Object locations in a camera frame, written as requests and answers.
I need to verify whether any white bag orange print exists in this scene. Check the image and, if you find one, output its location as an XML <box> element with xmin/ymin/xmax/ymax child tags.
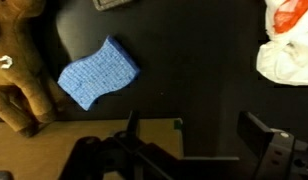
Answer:
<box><xmin>255</xmin><ymin>0</ymin><xmax>308</xmax><ymax>87</ymax></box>

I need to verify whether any brown plush moose toy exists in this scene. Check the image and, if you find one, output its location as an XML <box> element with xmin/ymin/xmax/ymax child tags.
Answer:
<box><xmin>0</xmin><ymin>0</ymin><xmax>67</xmax><ymax>138</ymax></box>

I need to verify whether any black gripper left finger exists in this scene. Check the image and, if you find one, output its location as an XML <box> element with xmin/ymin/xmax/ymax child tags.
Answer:
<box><xmin>58</xmin><ymin>110</ymin><xmax>208</xmax><ymax>180</ymax></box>

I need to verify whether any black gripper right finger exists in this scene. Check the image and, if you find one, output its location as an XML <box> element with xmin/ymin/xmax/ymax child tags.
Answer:
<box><xmin>237</xmin><ymin>111</ymin><xmax>308</xmax><ymax>180</ymax></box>

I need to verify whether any blue wavy sponge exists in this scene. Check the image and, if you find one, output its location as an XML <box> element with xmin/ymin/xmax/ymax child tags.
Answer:
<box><xmin>57</xmin><ymin>34</ymin><xmax>142</xmax><ymax>112</ymax></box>

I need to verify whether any dark grey eraser block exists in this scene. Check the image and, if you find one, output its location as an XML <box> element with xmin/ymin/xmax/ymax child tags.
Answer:
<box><xmin>92</xmin><ymin>0</ymin><xmax>133</xmax><ymax>12</ymax></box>

